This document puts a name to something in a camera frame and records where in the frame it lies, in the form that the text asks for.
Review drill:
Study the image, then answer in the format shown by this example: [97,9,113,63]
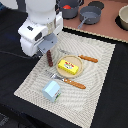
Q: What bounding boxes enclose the round tan plate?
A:
[56,55,83,78]

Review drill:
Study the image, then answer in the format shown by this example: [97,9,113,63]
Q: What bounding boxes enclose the fork with orange handle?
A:
[45,70,86,89]

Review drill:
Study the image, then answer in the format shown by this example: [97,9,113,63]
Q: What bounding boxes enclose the red toy tomato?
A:
[63,5,71,9]

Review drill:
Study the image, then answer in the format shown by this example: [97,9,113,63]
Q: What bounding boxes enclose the grey cooking pot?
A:
[58,0,83,19]

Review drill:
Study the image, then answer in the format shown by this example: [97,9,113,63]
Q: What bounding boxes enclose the grey frying pan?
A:
[78,6,101,29]

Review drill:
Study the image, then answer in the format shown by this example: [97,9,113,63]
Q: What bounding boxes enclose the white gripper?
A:
[18,13,63,56]

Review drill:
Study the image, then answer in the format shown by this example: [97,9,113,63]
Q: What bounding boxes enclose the beige bowl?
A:
[119,5,128,30]

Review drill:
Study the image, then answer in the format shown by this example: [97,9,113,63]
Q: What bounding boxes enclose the black stove burner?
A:
[88,1,104,10]

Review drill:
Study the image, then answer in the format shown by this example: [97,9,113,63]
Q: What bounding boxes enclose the yellow butter box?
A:
[58,59,79,75]

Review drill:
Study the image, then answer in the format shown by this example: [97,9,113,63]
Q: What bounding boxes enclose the knife with orange handle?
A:
[59,49,98,63]

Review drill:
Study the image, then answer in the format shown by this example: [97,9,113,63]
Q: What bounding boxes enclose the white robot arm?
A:
[18,0,63,57]

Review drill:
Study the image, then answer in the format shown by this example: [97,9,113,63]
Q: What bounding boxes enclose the black cable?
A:
[0,49,38,60]

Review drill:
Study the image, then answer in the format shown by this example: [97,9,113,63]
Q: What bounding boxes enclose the brown toy sausage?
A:
[47,50,53,67]

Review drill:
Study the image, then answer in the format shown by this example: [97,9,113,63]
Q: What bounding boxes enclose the light blue cup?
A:
[42,81,61,102]

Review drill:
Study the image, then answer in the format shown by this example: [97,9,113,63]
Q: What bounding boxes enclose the beige woven placemat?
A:
[14,32,115,128]

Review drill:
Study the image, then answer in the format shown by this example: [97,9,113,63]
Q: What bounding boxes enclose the pink toy stove board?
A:
[56,0,128,43]

